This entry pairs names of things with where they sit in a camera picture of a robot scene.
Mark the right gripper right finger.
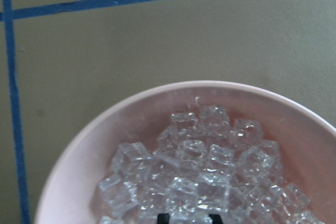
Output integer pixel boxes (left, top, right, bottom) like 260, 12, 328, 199
209, 214, 223, 224

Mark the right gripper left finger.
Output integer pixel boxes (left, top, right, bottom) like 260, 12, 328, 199
156, 213, 170, 224

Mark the clear ice cubes pile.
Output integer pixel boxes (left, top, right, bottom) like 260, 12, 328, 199
98, 105, 320, 223

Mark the pink bowl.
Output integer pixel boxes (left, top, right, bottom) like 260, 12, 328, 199
35, 81, 335, 223

